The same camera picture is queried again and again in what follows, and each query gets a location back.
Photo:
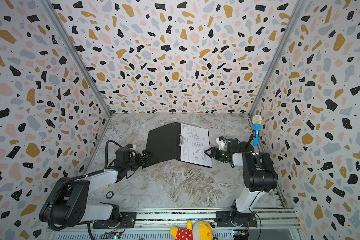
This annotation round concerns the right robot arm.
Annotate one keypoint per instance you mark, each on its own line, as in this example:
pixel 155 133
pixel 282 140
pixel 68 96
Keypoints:
pixel 259 178

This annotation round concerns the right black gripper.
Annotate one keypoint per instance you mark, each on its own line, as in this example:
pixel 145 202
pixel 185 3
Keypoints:
pixel 217 155

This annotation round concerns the metal binder clip mechanism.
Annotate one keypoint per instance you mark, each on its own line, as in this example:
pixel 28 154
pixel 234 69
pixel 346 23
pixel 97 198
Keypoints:
pixel 182 141

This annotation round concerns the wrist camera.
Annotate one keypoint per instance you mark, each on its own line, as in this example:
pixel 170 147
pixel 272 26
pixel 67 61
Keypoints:
pixel 131 146
pixel 221 141

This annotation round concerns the orange black binder folder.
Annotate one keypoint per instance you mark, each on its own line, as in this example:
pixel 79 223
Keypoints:
pixel 163 144

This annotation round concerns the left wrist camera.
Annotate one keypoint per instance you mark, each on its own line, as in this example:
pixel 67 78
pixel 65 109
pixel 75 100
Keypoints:
pixel 131 146

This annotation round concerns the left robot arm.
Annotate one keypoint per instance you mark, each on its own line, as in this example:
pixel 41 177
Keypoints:
pixel 68 206

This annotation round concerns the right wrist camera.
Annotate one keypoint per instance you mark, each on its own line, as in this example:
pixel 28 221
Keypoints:
pixel 221 141

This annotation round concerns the blue toy microphone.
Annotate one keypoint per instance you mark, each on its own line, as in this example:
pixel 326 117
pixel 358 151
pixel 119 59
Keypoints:
pixel 256 120

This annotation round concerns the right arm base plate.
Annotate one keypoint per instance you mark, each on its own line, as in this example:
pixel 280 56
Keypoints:
pixel 227 219

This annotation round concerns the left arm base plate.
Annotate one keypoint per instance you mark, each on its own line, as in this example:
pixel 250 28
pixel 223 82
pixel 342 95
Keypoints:
pixel 123 220

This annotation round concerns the paper sheet with diagram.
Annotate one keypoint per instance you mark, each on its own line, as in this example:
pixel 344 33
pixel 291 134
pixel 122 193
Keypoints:
pixel 198 142

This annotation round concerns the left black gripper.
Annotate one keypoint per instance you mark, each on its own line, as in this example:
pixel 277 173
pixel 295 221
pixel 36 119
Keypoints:
pixel 145 158

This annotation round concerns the black microphone stand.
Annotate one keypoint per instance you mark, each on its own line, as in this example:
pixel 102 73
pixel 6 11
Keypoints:
pixel 247 146

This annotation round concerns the yellow red plush toy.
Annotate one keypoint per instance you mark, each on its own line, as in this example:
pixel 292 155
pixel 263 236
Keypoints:
pixel 198 231

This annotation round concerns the aluminium mounting rail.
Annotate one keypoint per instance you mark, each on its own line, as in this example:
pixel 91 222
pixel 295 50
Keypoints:
pixel 155 224

